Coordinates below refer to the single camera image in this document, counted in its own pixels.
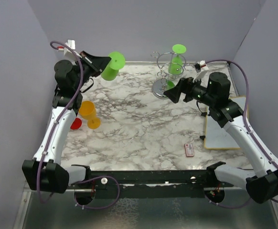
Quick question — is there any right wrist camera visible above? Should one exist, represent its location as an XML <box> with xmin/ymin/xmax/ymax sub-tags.
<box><xmin>194</xmin><ymin>60</ymin><xmax>209</xmax><ymax>82</ymax></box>

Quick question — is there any red wine glass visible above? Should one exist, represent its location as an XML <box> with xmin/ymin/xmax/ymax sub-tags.
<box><xmin>70</xmin><ymin>118</ymin><xmax>82</xmax><ymax>130</ymax></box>

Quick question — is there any red white eraser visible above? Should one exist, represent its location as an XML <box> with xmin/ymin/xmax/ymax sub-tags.
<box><xmin>184</xmin><ymin>144</ymin><xmax>194</xmax><ymax>157</ymax></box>

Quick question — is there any orange wine glass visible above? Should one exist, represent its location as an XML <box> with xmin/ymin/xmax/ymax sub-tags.
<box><xmin>79</xmin><ymin>101</ymin><xmax>101</xmax><ymax>129</ymax></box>

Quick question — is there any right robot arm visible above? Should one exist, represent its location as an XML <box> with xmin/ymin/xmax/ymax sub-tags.
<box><xmin>164</xmin><ymin>72</ymin><xmax>278</xmax><ymax>204</ymax></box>

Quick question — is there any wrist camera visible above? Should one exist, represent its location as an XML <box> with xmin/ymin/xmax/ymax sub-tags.
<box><xmin>57</xmin><ymin>39</ymin><xmax>78</xmax><ymax>61</ymax></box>
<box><xmin>194</xmin><ymin>60</ymin><xmax>209</xmax><ymax>82</ymax></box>

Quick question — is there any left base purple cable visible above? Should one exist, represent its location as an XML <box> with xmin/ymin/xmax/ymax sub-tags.
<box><xmin>74</xmin><ymin>176</ymin><xmax>121</xmax><ymax>211</ymax></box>

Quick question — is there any small whiteboard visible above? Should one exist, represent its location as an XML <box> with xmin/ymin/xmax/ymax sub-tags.
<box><xmin>204</xmin><ymin>107</ymin><xmax>240</xmax><ymax>150</ymax></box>

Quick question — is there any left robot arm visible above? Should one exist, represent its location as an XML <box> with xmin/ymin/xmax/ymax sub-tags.
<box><xmin>22</xmin><ymin>51</ymin><xmax>111</xmax><ymax>194</ymax></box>

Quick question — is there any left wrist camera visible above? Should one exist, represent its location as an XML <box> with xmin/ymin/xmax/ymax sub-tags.
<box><xmin>57</xmin><ymin>39</ymin><xmax>78</xmax><ymax>61</ymax></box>

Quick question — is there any green wine glass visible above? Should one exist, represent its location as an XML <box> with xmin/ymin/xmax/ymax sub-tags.
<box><xmin>101</xmin><ymin>51</ymin><xmax>126</xmax><ymax>81</ymax></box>
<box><xmin>168</xmin><ymin>44</ymin><xmax>187</xmax><ymax>75</ymax></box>

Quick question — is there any chrome wine glass rack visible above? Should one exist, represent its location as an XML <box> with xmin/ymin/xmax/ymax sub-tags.
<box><xmin>151</xmin><ymin>51</ymin><xmax>187</xmax><ymax>100</ymax></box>

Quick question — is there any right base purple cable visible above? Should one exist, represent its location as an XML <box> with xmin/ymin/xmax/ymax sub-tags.
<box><xmin>208</xmin><ymin>190</ymin><xmax>253</xmax><ymax>208</ymax></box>

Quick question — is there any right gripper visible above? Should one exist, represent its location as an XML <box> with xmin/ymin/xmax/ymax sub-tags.
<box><xmin>164</xmin><ymin>73</ymin><xmax>216</xmax><ymax>106</ymax></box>

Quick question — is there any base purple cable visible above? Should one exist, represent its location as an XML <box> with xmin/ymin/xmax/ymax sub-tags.
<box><xmin>74</xmin><ymin>176</ymin><xmax>121</xmax><ymax>211</ymax></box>
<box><xmin>208</xmin><ymin>190</ymin><xmax>253</xmax><ymax>208</ymax></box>

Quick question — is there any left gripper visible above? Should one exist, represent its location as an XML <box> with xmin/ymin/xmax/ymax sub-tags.
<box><xmin>73</xmin><ymin>50</ymin><xmax>111</xmax><ymax>91</ymax></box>

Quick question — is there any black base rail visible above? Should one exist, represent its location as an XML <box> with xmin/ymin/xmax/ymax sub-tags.
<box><xmin>71</xmin><ymin>169</ymin><xmax>232</xmax><ymax>199</ymax></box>

